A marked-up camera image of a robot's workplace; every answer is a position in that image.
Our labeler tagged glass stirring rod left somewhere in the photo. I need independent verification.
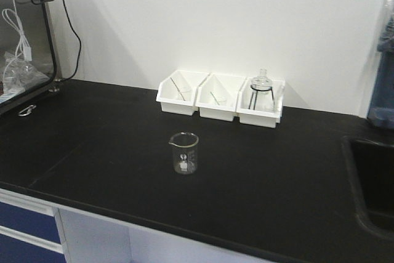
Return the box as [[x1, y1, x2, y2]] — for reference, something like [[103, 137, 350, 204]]
[[170, 77, 186, 101]]

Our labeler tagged transparent glove box cabinet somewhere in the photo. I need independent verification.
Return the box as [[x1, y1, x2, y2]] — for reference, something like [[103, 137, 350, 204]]
[[1, 0, 57, 113]]

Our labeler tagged blue water bottle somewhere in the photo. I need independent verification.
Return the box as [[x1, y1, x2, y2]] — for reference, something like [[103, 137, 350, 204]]
[[367, 0, 393, 130]]

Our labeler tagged white cable with plug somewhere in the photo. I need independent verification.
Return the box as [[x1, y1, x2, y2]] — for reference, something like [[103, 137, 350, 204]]
[[1, 0, 33, 70]]

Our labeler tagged left white storage bin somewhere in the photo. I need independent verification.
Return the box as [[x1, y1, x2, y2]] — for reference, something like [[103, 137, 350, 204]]
[[156, 70, 209, 116]]

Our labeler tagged blue cabinet drawer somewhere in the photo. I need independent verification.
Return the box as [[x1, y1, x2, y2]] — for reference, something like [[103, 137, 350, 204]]
[[1, 202, 66, 262]]

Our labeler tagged middle white storage bin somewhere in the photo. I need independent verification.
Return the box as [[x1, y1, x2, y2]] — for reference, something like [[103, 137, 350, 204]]
[[196, 73, 246, 121]]

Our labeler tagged black sink basin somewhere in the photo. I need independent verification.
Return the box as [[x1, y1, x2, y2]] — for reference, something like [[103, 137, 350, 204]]
[[342, 136, 393, 241]]

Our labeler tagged clear glass flask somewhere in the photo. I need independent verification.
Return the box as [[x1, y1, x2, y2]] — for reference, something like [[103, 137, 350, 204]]
[[248, 68, 275, 110]]

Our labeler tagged metal latch handle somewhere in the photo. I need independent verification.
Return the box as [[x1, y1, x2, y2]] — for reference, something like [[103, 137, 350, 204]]
[[18, 105, 36, 117]]

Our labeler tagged right white storage bin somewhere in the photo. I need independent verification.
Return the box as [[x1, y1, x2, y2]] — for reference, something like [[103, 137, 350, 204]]
[[236, 78, 286, 128]]

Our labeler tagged white storage bin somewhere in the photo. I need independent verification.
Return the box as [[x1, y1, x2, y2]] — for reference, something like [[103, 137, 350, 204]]
[[236, 78, 286, 128], [196, 73, 246, 121], [156, 70, 209, 116]]

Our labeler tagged black hanging cable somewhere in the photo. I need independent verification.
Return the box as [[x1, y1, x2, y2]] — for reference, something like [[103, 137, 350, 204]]
[[30, 0, 82, 82]]

